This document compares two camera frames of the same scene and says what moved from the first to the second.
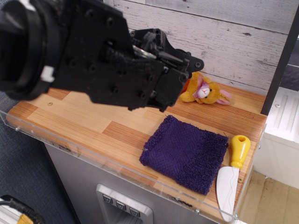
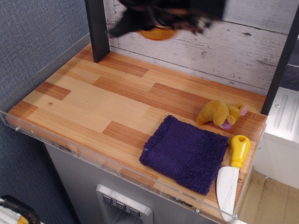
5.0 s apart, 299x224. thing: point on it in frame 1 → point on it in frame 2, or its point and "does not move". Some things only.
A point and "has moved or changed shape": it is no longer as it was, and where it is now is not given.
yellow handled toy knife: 227,178 does not move
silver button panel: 118,208 does not move
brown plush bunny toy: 202,90 → 218,113
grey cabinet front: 80,178 does not move
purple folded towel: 185,155 does not move
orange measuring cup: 185,86 has moved or changed shape
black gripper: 94,52 → 196,15
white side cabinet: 277,157 does not move
